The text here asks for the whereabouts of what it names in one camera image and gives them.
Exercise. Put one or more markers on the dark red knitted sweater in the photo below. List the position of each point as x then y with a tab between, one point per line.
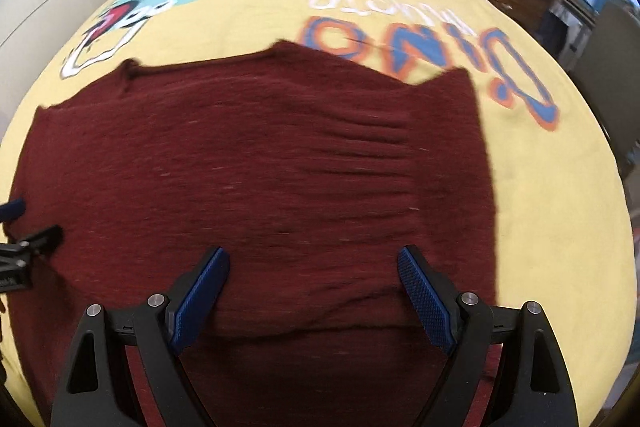
250	167

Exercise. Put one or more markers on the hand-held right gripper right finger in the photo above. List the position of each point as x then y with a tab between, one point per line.
425	299

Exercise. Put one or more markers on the yellow dinosaur printed blanket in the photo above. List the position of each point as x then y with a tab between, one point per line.
540	197

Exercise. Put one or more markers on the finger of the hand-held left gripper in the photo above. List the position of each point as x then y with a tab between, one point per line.
37	241
11	210

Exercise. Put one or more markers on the grey-green chair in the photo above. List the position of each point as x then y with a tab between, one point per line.
612	72

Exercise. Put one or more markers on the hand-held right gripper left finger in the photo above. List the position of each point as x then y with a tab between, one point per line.
200	302

